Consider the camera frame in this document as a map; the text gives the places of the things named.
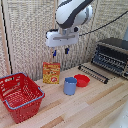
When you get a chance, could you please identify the blue plastic cup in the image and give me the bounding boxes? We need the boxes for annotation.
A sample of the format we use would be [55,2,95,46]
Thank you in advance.
[63,76,78,96]

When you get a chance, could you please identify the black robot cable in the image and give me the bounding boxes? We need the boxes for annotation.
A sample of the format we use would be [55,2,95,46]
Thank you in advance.
[78,10,128,37]

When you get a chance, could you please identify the yellow red cereal box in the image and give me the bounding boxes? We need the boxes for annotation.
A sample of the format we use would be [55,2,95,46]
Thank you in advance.
[42,61,62,85]

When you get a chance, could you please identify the red plastic shopping basket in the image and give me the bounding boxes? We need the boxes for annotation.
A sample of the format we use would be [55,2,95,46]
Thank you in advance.
[0,72,46,125]

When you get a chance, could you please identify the black toaster oven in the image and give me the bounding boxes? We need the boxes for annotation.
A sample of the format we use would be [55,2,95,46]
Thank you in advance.
[90,37,128,80]

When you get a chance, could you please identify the red plastic bowl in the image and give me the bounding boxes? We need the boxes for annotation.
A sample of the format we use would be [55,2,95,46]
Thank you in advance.
[73,73,91,88]

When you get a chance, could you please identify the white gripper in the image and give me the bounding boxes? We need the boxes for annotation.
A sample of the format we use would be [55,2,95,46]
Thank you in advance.
[45,27,81,59]

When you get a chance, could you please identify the black oven tray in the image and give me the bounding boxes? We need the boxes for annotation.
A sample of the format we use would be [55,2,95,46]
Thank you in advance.
[77,64,111,85]

